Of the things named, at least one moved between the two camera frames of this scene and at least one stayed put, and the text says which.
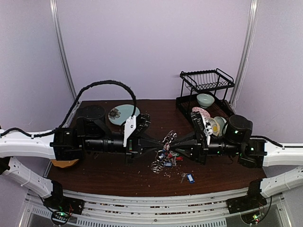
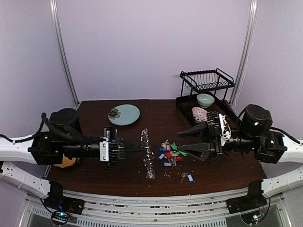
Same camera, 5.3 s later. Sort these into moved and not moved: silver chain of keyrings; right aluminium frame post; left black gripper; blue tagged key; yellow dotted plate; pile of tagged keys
Moved: left black gripper; silver chain of keyrings
Not moved: right aluminium frame post; pile of tagged keys; yellow dotted plate; blue tagged key
